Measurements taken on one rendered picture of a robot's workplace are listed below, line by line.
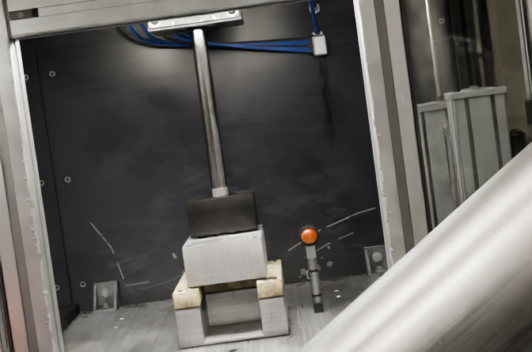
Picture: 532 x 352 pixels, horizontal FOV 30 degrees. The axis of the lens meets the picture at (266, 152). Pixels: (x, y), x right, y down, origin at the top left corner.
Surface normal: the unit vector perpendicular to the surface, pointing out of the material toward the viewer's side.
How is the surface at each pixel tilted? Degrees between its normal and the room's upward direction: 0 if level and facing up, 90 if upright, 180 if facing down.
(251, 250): 90
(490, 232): 53
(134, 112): 90
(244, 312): 90
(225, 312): 90
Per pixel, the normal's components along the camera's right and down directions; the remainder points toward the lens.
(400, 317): -0.52, -0.50
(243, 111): -0.01, 0.05
